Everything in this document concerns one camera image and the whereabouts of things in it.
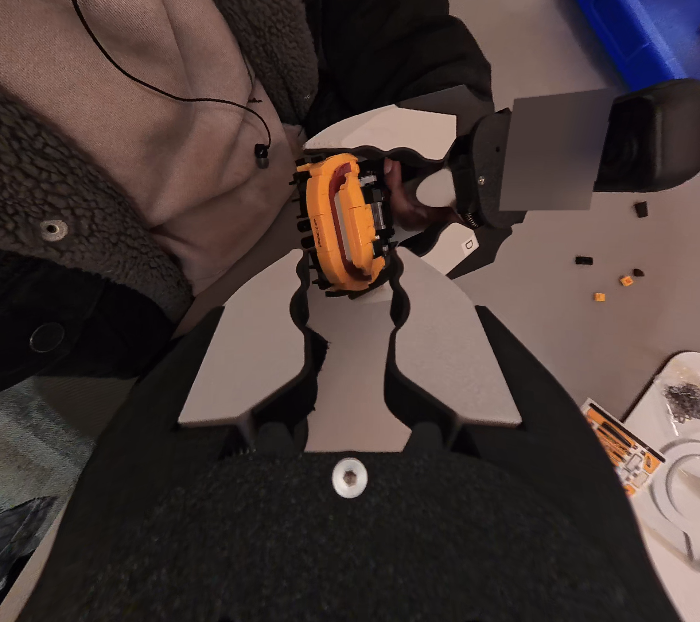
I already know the orange sticker sheet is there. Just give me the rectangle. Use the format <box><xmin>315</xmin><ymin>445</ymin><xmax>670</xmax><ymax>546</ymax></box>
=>
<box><xmin>580</xmin><ymin>398</ymin><xmax>668</xmax><ymax>498</ymax></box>

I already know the person's left forearm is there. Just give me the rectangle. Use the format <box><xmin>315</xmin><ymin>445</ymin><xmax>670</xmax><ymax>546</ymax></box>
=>
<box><xmin>305</xmin><ymin>0</ymin><xmax>495</xmax><ymax>138</ymax></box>

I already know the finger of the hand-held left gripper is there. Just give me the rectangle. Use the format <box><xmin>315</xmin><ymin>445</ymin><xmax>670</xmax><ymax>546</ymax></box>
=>
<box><xmin>302</xmin><ymin>104</ymin><xmax>458</xmax><ymax>163</ymax></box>
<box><xmin>391</xmin><ymin>220</ymin><xmax>482</xmax><ymax>278</ymax></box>

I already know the black earphone cable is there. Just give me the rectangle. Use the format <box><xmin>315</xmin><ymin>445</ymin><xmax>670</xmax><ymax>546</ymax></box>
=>
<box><xmin>60</xmin><ymin>0</ymin><xmax>273</xmax><ymax>170</ymax></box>

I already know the orange black lego assembly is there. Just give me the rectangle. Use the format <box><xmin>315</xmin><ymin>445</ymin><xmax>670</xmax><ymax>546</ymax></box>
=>
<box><xmin>291</xmin><ymin>152</ymin><xmax>398</xmax><ymax>300</ymax></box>

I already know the person's left hand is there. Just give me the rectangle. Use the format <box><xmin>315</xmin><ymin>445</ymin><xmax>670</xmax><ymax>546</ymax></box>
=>
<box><xmin>383</xmin><ymin>158</ymin><xmax>463</xmax><ymax>232</ymax></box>

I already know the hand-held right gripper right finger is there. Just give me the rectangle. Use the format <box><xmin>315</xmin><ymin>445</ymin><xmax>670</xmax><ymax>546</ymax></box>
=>
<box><xmin>384</xmin><ymin>247</ymin><xmax>524</xmax><ymax>451</ymax></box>

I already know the clear bag of screws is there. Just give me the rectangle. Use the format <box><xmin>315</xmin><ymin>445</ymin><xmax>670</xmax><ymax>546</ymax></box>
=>
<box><xmin>656</xmin><ymin>359</ymin><xmax>700</xmax><ymax>426</ymax></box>

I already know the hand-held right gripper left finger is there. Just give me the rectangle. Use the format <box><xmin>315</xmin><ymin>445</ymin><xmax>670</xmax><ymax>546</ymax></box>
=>
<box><xmin>176</xmin><ymin>248</ymin><xmax>330</xmax><ymax>450</ymax></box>

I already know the person's beige shirt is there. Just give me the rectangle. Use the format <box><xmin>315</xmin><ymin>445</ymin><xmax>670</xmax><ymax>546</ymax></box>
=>
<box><xmin>0</xmin><ymin>0</ymin><xmax>308</xmax><ymax>300</ymax></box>

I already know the white book stand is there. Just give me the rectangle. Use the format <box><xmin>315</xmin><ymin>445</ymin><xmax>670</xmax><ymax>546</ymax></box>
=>
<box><xmin>622</xmin><ymin>351</ymin><xmax>700</xmax><ymax>622</ymax></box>

